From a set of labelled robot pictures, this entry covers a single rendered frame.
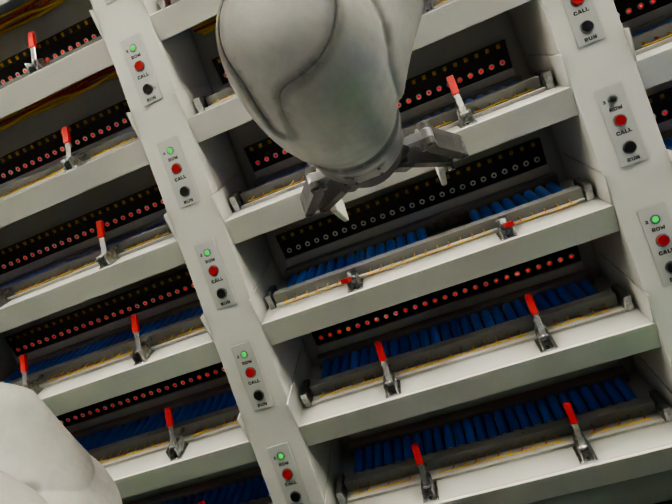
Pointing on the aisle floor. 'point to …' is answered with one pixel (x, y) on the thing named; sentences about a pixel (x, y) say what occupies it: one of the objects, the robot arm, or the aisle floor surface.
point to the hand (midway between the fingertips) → (390, 191)
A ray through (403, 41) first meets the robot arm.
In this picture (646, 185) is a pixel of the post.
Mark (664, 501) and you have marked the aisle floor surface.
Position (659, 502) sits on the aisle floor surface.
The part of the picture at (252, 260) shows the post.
